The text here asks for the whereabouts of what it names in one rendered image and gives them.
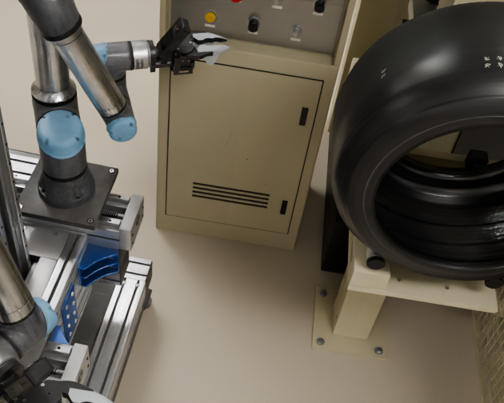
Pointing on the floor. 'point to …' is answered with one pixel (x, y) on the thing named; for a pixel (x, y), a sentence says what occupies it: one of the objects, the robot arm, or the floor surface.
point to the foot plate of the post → (322, 331)
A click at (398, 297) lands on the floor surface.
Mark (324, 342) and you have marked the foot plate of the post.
